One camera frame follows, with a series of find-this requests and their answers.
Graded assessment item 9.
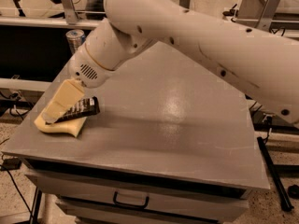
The black pole on floor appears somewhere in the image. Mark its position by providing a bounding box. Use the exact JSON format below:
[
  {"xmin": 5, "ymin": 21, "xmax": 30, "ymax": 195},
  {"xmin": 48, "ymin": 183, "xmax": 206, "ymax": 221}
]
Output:
[{"xmin": 257, "ymin": 137, "xmax": 294, "ymax": 212}]

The grey drawer with black handle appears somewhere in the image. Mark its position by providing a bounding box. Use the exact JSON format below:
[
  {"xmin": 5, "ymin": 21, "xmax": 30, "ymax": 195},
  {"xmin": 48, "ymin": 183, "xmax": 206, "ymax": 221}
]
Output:
[{"xmin": 25, "ymin": 170, "xmax": 249, "ymax": 224}]

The yellow wavy sponge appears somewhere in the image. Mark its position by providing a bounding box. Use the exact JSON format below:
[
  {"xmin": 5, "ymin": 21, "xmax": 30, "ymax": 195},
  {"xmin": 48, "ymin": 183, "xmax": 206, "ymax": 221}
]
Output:
[{"xmin": 34, "ymin": 101, "xmax": 87, "ymax": 137}]

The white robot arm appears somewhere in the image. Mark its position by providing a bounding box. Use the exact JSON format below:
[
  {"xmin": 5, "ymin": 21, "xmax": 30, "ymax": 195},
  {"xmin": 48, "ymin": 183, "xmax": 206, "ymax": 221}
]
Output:
[{"xmin": 42, "ymin": 0, "xmax": 299, "ymax": 126}]

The metal bracket right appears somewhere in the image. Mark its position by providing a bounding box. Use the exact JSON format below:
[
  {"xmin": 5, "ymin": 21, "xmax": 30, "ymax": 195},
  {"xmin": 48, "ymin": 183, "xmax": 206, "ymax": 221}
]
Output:
[{"xmin": 255, "ymin": 0, "xmax": 280, "ymax": 32}]

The metal bracket left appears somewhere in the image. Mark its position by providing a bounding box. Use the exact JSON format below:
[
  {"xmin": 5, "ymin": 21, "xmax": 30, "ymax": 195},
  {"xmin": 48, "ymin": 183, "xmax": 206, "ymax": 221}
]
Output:
[{"xmin": 61, "ymin": 0, "xmax": 78, "ymax": 25}]

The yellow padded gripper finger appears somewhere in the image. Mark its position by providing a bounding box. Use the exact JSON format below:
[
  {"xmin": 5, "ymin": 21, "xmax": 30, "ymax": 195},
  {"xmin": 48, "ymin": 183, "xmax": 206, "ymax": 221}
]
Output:
[{"xmin": 41, "ymin": 78, "xmax": 84, "ymax": 124}]

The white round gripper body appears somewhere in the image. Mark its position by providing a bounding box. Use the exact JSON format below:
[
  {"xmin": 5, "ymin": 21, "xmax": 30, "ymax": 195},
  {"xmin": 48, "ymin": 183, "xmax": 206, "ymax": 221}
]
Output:
[{"xmin": 68, "ymin": 45, "xmax": 116, "ymax": 88}]

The black rxbar chocolate bar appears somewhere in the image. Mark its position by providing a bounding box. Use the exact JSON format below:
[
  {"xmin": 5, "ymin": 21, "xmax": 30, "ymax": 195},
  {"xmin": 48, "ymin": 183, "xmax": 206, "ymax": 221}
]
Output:
[{"xmin": 57, "ymin": 96, "xmax": 100, "ymax": 122}]

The silver blue energy drink can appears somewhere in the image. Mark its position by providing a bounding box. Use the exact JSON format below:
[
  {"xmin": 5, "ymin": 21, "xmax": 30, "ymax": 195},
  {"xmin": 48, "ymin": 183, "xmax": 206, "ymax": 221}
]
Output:
[{"xmin": 65, "ymin": 29, "xmax": 86, "ymax": 54}]

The horizontal metal rail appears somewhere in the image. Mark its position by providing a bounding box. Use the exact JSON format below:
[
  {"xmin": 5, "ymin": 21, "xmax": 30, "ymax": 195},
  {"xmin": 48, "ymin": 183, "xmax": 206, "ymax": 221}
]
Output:
[{"xmin": 0, "ymin": 16, "xmax": 100, "ymax": 30}]

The black floor cable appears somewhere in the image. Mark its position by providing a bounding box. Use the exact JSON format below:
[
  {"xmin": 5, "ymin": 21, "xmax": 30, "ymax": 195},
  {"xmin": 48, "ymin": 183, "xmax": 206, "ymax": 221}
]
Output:
[{"xmin": 0, "ymin": 163, "xmax": 35, "ymax": 217}]

